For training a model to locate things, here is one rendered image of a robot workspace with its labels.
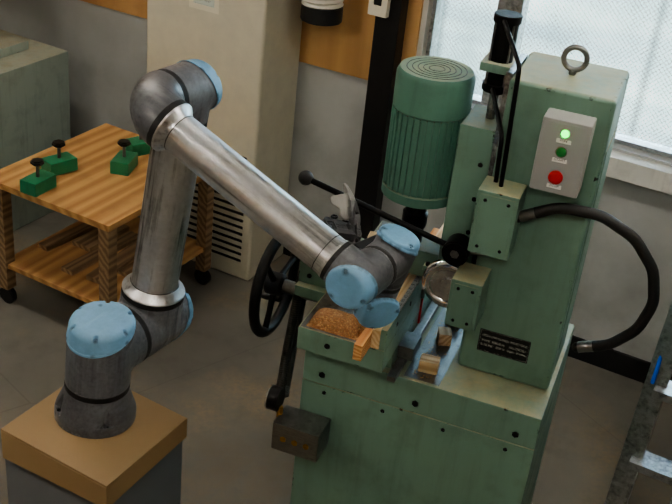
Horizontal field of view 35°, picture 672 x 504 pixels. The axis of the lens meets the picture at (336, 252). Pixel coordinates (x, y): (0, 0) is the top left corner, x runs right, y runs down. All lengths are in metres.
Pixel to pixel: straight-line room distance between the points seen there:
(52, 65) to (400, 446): 2.55
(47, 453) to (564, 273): 1.21
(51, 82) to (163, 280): 2.21
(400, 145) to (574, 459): 1.61
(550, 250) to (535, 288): 0.10
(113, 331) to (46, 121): 2.30
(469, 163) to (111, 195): 1.74
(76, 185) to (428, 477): 1.81
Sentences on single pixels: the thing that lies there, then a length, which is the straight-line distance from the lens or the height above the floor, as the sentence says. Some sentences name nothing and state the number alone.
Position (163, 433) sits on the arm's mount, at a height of 0.61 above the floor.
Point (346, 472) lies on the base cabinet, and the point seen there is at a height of 0.47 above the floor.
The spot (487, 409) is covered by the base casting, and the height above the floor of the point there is 0.78.
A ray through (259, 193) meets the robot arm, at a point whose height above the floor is 1.32.
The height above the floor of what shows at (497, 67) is 1.51.
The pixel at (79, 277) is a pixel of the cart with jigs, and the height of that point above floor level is 0.18.
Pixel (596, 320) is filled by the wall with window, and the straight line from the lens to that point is 4.06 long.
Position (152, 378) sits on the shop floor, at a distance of 3.76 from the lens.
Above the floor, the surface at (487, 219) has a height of 1.24.
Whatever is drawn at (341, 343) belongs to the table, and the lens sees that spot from 2.41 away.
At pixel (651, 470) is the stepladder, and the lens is 3.29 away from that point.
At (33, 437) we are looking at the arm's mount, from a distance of 2.54.
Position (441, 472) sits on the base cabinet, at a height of 0.57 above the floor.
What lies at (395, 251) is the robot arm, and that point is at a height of 1.24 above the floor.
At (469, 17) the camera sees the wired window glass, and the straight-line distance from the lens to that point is 3.90.
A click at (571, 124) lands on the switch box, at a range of 2.17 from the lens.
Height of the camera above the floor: 2.24
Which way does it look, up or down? 29 degrees down
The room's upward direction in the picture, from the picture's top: 6 degrees clockwise
